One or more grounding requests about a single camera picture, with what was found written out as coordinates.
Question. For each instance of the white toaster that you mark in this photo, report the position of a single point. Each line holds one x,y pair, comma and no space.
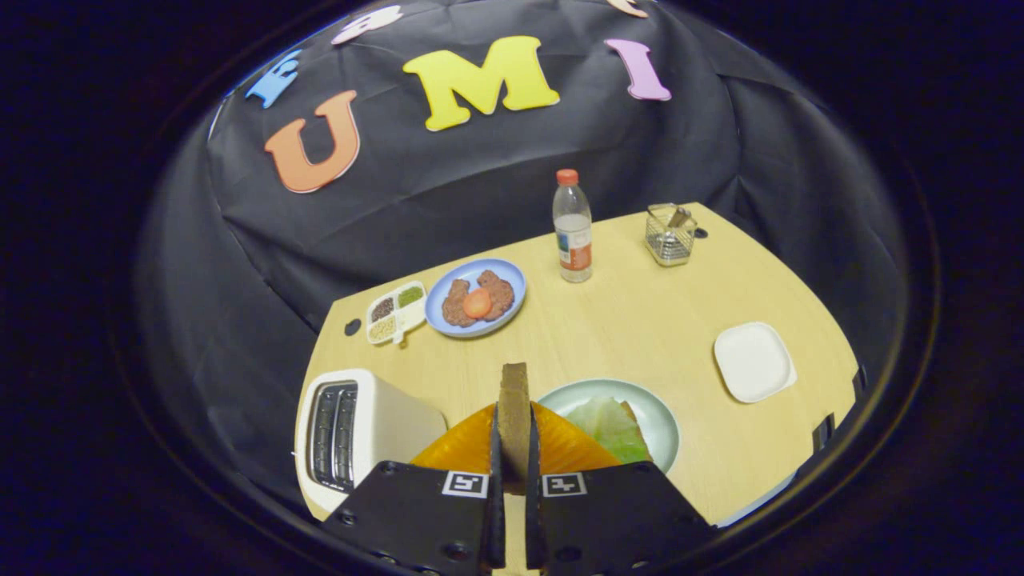
392,424

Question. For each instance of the clear plastic water bottle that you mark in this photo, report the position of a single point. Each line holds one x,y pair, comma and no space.
573,240

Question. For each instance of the red tomato slice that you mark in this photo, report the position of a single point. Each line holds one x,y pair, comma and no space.
477,304

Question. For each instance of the toasted brown bread slice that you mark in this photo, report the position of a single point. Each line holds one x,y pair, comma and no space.
514,416

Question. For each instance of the green lettuce leaf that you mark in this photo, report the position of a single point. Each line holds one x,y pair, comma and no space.
612,428

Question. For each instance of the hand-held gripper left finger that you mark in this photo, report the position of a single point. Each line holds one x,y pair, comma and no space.
497,520

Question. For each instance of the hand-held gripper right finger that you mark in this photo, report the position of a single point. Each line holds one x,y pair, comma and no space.
533,520

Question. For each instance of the blue round plate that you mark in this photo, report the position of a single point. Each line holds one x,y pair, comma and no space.
512,276

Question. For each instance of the pale green round plate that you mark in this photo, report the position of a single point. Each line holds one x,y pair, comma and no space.
660,424

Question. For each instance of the white square plate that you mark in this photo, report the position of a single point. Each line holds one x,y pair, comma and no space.
754,362

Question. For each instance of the white divided seasoning tray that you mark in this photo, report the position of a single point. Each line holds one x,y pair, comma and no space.
396,314

